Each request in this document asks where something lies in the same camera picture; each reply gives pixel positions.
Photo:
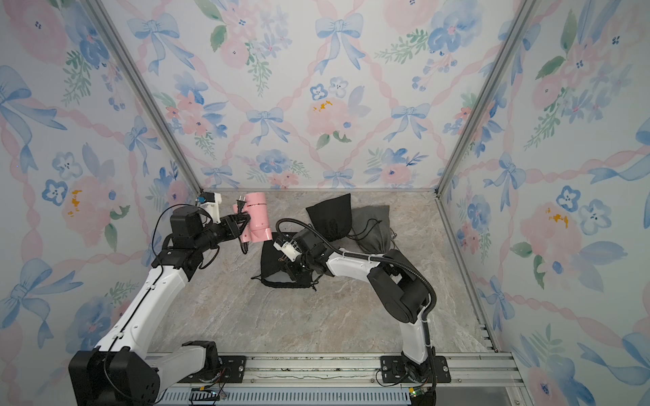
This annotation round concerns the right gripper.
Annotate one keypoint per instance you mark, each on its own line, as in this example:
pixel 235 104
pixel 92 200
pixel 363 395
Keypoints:
pixel 293 264

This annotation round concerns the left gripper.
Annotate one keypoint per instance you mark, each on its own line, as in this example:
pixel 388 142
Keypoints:
pixel 232 225

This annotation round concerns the pink hair dryer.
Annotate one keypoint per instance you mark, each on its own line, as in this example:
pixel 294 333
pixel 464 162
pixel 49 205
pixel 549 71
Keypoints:
pixel 257 228

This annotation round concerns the black pouch with gold logo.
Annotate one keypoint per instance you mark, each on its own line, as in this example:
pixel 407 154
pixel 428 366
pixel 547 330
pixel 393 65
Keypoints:
pixel 272 273

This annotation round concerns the plain black pouch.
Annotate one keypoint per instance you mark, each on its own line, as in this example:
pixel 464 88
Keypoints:
pixel 332 218

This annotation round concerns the grey drawstring pouch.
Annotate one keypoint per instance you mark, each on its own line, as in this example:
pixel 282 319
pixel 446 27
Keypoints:
pixel 371 229

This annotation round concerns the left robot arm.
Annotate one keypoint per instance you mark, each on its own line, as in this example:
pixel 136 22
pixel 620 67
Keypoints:
pixel 116 370

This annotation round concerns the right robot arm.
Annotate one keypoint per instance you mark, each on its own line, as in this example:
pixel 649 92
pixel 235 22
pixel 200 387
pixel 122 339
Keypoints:
pixel 403 292

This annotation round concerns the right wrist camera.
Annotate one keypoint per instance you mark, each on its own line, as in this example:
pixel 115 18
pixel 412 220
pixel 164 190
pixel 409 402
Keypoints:
pixel 288 248

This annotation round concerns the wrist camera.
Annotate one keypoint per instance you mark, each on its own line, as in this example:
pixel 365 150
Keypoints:
pixel 210 202
pixel 288 248

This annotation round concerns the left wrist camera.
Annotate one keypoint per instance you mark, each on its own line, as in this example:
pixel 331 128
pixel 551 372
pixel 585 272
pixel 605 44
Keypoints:
pixel 210 202

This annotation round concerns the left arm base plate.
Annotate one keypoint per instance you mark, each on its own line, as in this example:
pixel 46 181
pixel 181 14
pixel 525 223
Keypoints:
pixel 228 369

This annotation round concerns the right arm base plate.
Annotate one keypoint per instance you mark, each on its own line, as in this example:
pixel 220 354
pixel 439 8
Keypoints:
pixel 398 369

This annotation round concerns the aluminium front rail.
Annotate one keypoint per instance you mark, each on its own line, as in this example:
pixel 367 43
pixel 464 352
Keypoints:
pixel 352 379

